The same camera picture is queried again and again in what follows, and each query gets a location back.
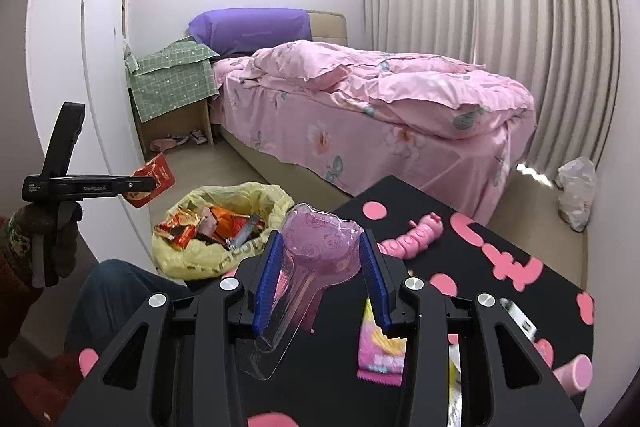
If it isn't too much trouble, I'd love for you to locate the small red packet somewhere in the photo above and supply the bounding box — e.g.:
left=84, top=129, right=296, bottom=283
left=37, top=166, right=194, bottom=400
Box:
left=124, top=153, right=176, bottom=208

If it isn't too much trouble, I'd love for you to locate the red gold snack bag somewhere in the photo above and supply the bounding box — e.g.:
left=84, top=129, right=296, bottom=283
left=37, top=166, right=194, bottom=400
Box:
left=154, top=209, right=202, bottom=251

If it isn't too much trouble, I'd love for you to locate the green white snack bag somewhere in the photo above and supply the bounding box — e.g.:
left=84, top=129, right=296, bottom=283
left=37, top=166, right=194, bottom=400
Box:
left=500, top=298, right=537, bottom=343

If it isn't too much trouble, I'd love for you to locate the yellow plastic trash bag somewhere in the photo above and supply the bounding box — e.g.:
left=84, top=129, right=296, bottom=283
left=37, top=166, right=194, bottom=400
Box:
left=152, top=182, right=294, bottom=281

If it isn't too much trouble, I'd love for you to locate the pink snack packet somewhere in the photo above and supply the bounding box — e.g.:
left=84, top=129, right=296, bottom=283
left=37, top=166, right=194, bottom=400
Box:
left=357, top=299, right=407, bottom=387

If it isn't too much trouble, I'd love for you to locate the pink caterpillar toy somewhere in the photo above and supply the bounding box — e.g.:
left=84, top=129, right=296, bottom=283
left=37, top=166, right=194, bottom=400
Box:
left=378, top=212, right=444, bottom=260

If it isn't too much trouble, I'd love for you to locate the cardboard bedside box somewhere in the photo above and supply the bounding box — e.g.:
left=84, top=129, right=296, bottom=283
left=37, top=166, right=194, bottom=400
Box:
left=132, top=98, right=213, bottom=157

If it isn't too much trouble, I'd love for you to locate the green checked cloth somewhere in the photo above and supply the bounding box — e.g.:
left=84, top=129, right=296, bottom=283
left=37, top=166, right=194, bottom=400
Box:
left=124, top=37, right=218, bottom=122

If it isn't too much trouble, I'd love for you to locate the pink floral bed duvet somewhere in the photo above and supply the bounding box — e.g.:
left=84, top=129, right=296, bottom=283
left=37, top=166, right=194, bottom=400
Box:
left=212, top=40, right=536, bottom=222

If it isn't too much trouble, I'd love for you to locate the pink cylindrical cup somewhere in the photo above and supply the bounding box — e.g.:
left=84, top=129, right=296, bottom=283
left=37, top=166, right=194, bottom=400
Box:
left=553, top=353, right=593, bottom=397

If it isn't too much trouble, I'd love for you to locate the white plastic bag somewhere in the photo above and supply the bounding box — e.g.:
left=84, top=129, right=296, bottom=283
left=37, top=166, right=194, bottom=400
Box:
left=554, top=156, right=597, bottom=233

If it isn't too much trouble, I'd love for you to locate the purple pillow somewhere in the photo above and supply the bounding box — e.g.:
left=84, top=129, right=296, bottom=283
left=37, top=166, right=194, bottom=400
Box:
left=188, top=8, right=312, bottom=57

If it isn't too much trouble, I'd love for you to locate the beige bed headboard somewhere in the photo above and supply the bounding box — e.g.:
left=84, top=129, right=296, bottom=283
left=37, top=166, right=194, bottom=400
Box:
left=307, top=10, right=348, bottom=46

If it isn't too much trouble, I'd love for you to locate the beige pleated curtain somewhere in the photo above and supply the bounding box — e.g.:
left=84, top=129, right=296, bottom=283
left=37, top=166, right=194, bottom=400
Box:
left=364, top=0, right=620, bottom=174

